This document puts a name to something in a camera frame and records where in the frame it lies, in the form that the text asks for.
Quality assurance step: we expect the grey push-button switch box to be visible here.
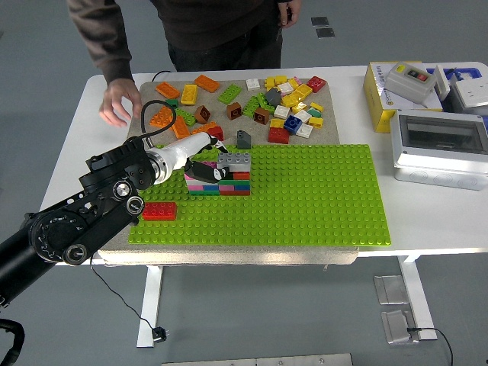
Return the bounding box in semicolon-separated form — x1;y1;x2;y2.
383;62;438;105

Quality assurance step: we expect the blue square brick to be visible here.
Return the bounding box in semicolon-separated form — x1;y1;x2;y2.
283;114;303;135

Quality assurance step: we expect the yellow long brick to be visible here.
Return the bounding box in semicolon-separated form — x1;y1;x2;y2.
180;84;199;106

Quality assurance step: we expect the white wall socket panel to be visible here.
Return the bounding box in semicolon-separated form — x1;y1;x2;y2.
444;78;488;115

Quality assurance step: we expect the person's right hand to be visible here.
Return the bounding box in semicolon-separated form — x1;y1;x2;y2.
98;78;143;129

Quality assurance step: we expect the white enclosure with clear cover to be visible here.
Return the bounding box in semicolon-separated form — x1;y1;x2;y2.
389;109;488;191

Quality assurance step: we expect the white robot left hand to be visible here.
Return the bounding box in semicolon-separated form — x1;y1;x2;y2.
159;132;232;184

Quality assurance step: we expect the blue plastic bin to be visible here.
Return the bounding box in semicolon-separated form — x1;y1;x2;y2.
425;66;483;83

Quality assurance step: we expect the red long brick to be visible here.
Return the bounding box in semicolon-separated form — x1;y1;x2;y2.
142;201;178;222

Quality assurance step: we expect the white table leg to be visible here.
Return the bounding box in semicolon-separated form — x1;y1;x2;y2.
136;265;164;348
396;254;438;342

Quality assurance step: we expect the lime green long brick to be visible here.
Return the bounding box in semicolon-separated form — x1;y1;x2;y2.
242;95;262;118
217;83;243;105
255;91;276;114
174;108;197;127

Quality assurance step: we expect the person's left hand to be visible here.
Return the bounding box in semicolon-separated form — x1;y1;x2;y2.
277;0;302;29

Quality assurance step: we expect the black corrugated hose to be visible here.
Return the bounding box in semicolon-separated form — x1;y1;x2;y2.
0;318;26;366

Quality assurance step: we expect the black cable with connector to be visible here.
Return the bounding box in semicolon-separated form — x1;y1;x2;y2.
406;326;454;366

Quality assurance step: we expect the long metal floor plate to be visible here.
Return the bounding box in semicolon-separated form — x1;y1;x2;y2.
160;352;355;366

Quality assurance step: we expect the black plug with cord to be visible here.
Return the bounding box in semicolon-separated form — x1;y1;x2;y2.
89;255;171;343

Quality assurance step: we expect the grey long brick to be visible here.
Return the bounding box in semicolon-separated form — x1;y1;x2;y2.
217;152;252;173

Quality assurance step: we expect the yellow cardboard box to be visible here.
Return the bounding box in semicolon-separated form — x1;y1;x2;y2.
362;60;443;133

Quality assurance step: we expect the green studded baseplate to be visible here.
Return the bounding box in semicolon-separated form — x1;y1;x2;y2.
127;143;393;248

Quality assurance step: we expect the orange long brick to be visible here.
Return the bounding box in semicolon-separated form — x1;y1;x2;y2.
190;120;217;135
194;74;221;94
155;81;181;100
149;105;175;130
169;114;192;140

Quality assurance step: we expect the small white plastic part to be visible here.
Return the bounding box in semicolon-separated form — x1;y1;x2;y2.
434;63;451;101

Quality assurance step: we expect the person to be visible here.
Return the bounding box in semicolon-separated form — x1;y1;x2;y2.
66;0;302;129

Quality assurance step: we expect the grey-brown mat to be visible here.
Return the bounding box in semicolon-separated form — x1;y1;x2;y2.
97;79;359;266

